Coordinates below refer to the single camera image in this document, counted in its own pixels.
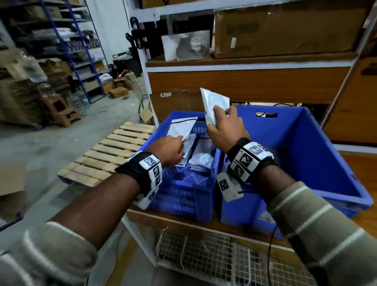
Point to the small closed cardboard box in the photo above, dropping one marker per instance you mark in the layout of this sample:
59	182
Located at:
118	92

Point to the right wrist marker band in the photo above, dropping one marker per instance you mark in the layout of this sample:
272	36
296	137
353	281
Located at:
250	160

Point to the black desk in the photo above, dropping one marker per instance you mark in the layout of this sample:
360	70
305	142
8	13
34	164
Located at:
126	66

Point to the blue metal storage rack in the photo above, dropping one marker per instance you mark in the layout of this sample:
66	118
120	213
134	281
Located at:
73	64

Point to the large brown cardboard box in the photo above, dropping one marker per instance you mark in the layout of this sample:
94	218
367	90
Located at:
294	29

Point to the flat cardboard sheet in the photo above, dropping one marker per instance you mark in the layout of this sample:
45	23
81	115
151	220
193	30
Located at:
173	106

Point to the person's left hand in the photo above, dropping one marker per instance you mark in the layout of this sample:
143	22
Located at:
168	151

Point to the wrist marker band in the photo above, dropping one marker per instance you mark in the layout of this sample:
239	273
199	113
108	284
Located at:
250	160
141	171

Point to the person's right hand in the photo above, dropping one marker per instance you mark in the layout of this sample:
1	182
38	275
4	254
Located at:
228	132

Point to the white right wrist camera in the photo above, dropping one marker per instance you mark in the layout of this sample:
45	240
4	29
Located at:
228	187

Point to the person's left forearm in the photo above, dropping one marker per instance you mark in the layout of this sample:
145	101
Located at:
88	212

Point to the brown wooden step stool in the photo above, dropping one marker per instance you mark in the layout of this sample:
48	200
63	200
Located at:
59	110

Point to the perforated blue plastic crate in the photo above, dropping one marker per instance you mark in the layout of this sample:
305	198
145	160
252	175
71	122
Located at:
188	200

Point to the person's right forearm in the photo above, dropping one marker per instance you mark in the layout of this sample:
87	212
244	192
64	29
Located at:
318	229

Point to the flat cardboard piece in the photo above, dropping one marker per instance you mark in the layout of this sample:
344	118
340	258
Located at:
11	191

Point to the clear plastic bag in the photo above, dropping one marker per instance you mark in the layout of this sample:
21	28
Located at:
31	69

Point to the left wrist marker band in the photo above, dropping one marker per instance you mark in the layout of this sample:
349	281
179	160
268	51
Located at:
141	171

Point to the wooden pallet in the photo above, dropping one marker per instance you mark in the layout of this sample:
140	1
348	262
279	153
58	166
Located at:
109	153

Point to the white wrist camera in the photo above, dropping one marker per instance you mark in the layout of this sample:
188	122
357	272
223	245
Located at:
145	200
228	187

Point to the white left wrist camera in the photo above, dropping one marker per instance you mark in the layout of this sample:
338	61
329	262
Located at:
145	200

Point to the stack of flattened cardboard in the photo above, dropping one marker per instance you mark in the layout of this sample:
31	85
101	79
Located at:
17	97

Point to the white open box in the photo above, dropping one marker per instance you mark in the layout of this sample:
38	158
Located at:
170	47

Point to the open cardboard box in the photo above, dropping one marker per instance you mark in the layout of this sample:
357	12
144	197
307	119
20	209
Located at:
146	115

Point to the black metal stand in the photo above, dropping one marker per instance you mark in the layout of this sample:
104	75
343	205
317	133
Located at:
137	35

